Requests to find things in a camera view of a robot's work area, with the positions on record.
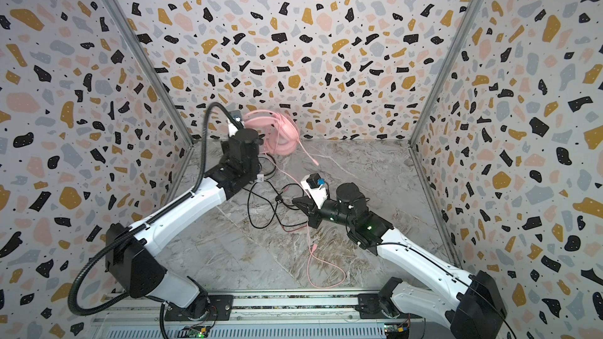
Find circuit board right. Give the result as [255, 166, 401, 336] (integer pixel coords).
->
[384, 323, 410, 339]

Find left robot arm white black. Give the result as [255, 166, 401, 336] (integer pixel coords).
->
[105, 129, 262, 320]

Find right aluminium corner post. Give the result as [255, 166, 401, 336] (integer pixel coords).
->
[409, 0, 483, 150]

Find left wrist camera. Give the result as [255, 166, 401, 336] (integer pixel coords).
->
[228, 110, 245, 137]

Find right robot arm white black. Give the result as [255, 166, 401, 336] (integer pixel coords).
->
[293, 174, 507, 338]

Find green circuit board left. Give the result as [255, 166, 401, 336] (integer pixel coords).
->
[180, 326, 210, 338]

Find left aluminium corner post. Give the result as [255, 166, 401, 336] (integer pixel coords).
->
[101, 0, 194, 147]

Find black corrugated cable conduit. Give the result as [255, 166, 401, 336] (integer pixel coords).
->
[67, 101, 236, 316]

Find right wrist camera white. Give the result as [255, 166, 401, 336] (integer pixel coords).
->
[301, 174, 329, 209]

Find aluminium corner post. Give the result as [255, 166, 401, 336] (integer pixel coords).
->
[101, 0, 194, 147]
[409, 0, 483, 150]

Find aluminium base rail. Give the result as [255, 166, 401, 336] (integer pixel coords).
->
[87, 290, 456, 338]

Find pink headphones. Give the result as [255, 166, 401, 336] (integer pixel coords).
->
[243, 109, 319, 166]

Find pink headphone cable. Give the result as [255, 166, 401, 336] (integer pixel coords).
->
[298, 183, 347, 290]

